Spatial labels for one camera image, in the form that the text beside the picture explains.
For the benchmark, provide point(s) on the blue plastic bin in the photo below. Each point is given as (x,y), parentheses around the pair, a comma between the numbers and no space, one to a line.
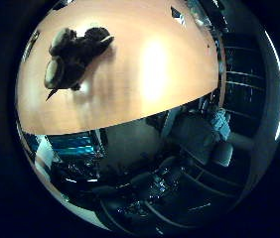
(72,145)

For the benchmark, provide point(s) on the dark brown plush toy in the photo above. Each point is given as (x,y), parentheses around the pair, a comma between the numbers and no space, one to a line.
(73,56)

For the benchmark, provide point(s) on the dark shelving rack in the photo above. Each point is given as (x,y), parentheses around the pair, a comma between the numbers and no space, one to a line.
(242,82)

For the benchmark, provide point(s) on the grey office chair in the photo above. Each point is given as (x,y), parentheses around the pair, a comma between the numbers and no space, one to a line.
(222,153)

